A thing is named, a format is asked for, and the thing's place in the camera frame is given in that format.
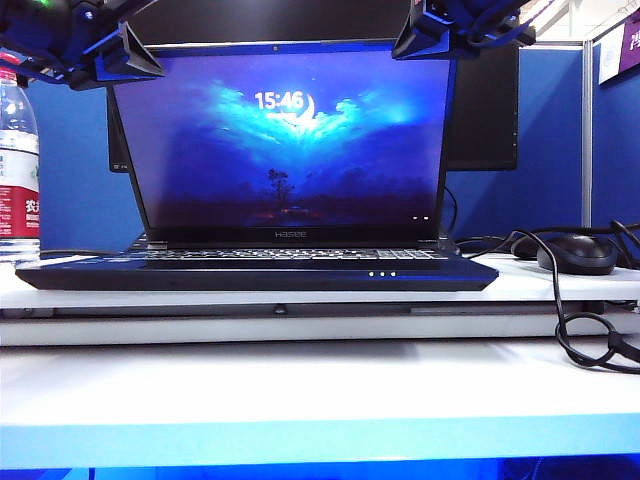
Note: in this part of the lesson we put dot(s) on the black ASUS monitor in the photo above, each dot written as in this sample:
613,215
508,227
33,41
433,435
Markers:
485,125

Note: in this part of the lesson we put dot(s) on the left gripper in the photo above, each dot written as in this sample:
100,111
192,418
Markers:
75,35

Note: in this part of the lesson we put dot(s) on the purple white poster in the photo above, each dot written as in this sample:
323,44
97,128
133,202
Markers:
632,45

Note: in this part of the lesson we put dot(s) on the narrow blue partition panel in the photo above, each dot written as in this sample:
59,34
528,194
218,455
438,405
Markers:
615,150

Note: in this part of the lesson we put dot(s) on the aluminium partition post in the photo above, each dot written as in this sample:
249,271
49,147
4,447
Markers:
587,150

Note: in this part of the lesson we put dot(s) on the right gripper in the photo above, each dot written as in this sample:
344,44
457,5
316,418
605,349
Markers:
485,20

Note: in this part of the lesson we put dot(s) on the clear water bottle red cap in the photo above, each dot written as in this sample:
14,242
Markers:
17,150

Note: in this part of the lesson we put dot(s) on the black grey computer mouse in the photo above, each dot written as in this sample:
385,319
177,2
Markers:
575,255

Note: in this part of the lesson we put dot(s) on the black Hasee laptop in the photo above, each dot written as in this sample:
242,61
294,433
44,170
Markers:
250,150

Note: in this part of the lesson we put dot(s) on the wide blue partition panel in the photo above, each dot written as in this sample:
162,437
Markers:
75,200

